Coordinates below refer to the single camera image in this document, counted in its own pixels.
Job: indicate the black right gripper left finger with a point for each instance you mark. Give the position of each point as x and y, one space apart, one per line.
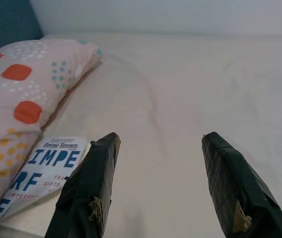
86 186

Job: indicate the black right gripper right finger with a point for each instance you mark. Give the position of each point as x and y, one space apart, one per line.
240 193

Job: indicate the white book with blue letters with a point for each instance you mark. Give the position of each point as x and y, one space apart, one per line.
44 186

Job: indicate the pink patterned pillow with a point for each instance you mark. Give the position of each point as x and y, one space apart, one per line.
31 94

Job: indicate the teal upholstered headboard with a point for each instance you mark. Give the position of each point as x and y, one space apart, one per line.
7 22

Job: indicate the mattress with cream sheet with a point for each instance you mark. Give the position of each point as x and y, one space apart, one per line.
180 99

